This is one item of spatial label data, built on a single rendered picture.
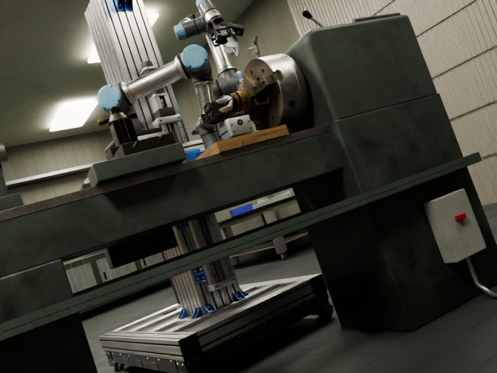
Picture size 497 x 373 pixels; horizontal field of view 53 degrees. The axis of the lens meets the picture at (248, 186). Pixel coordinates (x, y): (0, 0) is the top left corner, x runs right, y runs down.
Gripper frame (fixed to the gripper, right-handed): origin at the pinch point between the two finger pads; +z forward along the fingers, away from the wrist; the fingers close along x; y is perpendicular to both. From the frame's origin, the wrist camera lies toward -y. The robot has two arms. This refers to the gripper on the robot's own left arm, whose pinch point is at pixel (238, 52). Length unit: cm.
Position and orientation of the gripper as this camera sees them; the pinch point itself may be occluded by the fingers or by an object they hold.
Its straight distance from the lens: 230.9
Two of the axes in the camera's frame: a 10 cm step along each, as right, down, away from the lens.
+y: -8.6, 2.6, -4.5
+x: 2.7, -5.1, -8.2
